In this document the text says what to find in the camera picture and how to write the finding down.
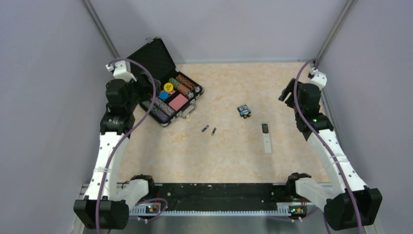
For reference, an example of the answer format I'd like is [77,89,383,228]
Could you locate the white remote control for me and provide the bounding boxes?
[262,123,272,154]

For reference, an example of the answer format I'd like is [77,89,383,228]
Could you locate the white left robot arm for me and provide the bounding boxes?
[73,78,156,230]

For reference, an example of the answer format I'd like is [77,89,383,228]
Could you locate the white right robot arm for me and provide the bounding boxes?
[279,78,382,231]

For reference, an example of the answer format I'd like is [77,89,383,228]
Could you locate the blue poker chip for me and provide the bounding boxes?
[159,91,169,100]

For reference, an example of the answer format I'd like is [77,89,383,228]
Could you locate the yellow poker chip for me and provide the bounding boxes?
[164,82,174,93]

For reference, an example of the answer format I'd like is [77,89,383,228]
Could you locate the black poker chip case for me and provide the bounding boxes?
[128,37,205,127]

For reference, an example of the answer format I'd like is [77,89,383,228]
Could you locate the pink card deck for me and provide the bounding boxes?
[169,94,188,111]

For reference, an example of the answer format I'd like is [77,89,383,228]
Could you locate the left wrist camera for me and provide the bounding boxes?
[106,60,137,82]

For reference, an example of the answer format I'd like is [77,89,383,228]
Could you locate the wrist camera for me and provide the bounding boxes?
[106,60,137,82]
[308,67,327,90]

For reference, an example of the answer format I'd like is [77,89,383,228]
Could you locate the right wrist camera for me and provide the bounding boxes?
[308,67,327,90]

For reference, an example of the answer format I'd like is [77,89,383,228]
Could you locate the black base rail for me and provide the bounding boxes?
[130,183,316,222]

